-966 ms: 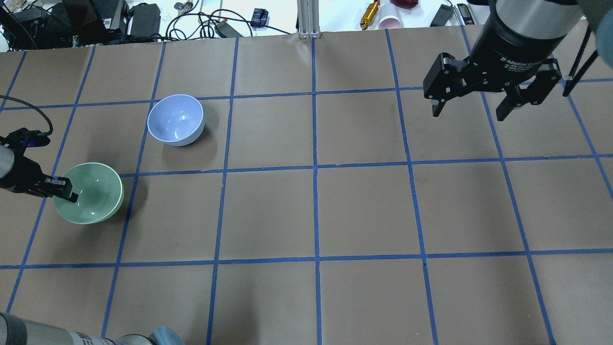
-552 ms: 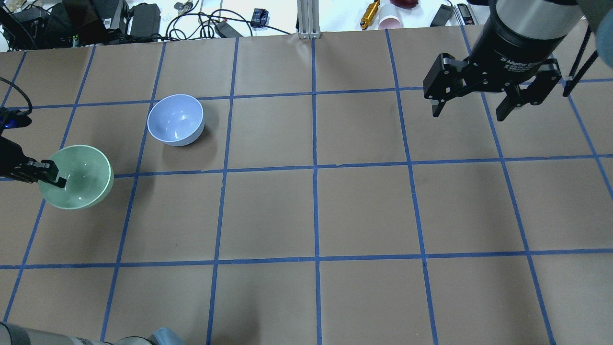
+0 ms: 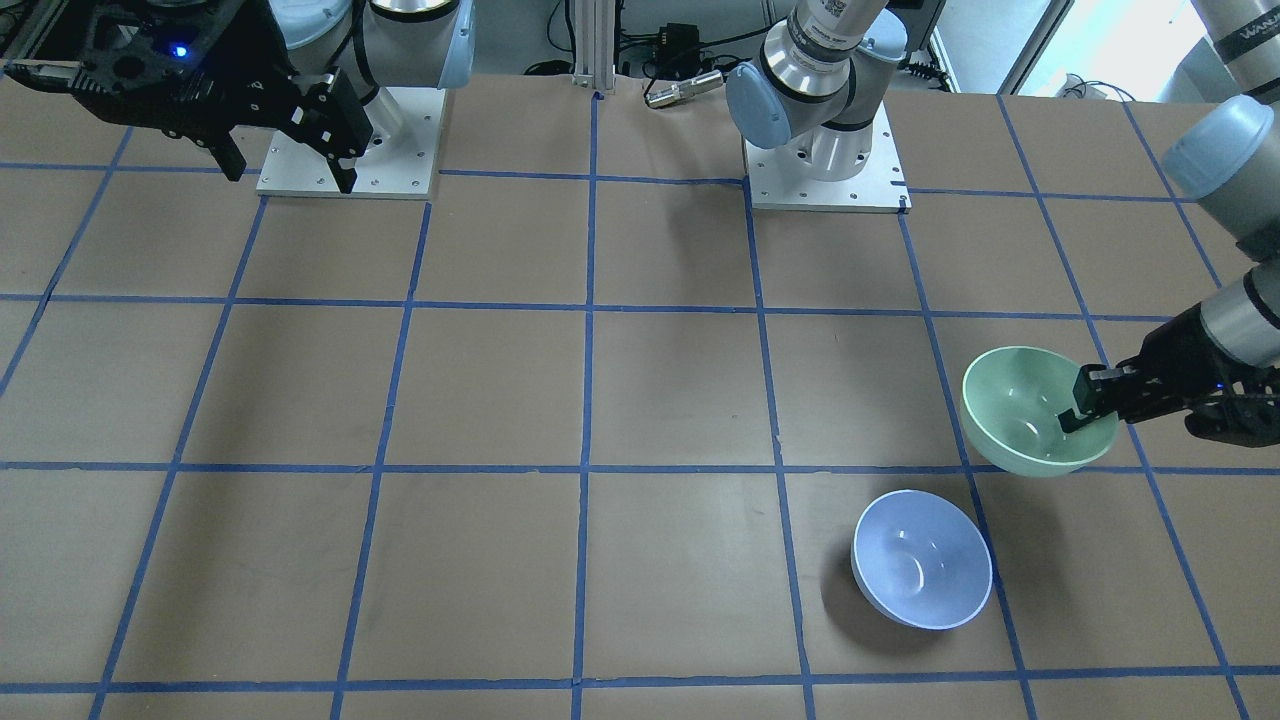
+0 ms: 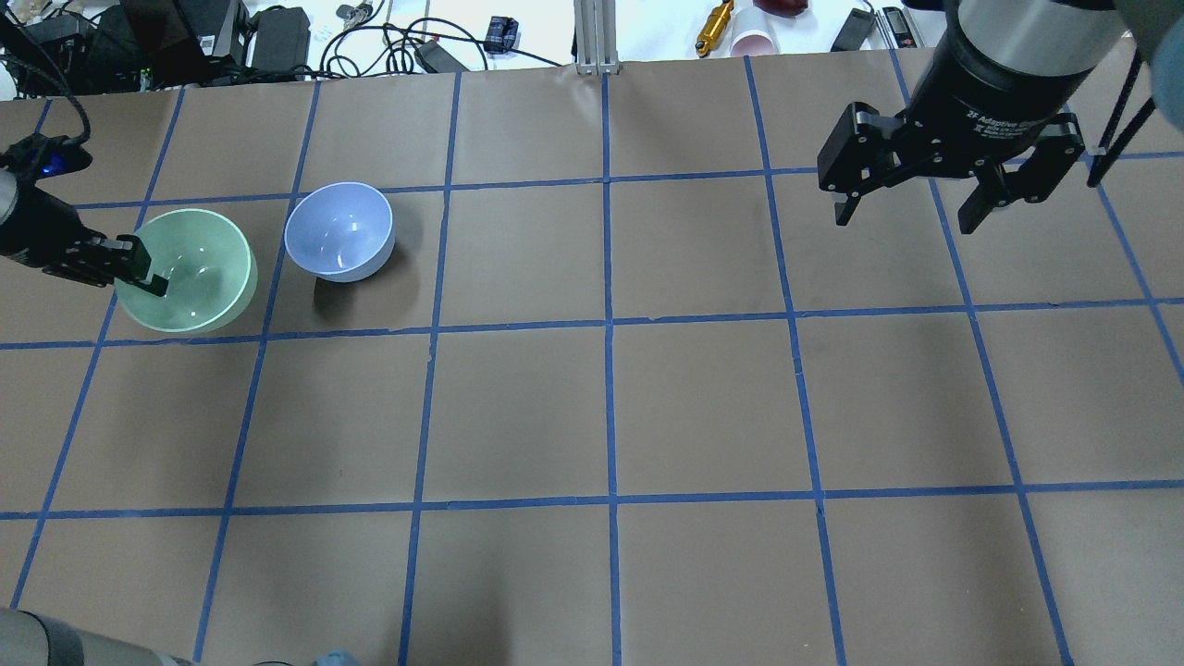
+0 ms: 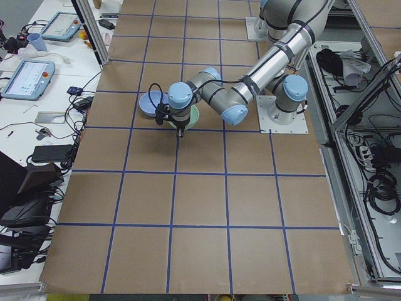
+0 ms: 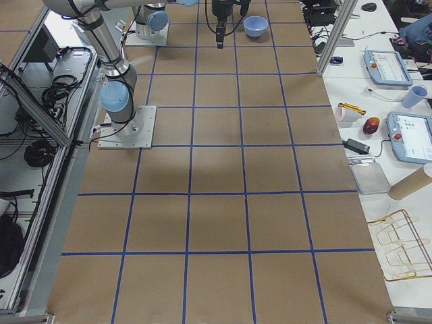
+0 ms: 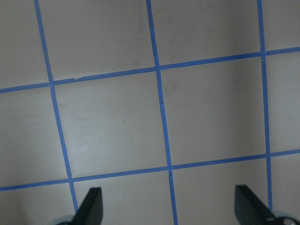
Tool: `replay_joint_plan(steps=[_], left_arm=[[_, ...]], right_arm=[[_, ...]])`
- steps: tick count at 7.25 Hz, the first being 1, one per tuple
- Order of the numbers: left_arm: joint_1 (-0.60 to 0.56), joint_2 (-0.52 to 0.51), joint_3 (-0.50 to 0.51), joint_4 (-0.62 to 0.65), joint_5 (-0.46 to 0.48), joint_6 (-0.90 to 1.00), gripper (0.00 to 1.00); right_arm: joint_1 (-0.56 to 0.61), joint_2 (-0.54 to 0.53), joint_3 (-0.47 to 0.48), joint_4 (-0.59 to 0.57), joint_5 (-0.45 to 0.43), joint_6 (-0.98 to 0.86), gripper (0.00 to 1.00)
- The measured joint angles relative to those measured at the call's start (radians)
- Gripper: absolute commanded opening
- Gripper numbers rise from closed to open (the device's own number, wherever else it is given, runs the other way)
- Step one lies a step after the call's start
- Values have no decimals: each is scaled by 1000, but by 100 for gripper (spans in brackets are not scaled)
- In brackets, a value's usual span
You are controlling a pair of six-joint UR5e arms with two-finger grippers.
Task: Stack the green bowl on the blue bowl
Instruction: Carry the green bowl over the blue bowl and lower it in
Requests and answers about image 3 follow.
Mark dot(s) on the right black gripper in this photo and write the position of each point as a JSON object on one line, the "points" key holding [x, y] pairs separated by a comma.
{"points": [[262, 62]]}

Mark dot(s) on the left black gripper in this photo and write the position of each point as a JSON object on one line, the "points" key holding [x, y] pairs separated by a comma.
{"points": [[1176, 366]]}

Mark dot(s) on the green bowl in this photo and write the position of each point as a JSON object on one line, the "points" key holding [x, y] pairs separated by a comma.
{"points": [[1011, 399]]}

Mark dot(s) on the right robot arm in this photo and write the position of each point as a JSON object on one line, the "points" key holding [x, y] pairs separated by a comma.
{"points": [[401, 56]]}

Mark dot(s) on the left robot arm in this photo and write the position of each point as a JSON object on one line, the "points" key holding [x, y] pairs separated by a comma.
{"points": [[814, 70]]}

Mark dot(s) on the blue bowl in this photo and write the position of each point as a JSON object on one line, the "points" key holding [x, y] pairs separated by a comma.
{"points": [[921, 561]]}

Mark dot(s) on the silver metal connector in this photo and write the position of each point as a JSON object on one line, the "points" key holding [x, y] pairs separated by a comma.
{"points": [[684, 90]]}

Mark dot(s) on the aluminium frame post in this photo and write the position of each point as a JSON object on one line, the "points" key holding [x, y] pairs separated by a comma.
{"points": [[594, 43]]}

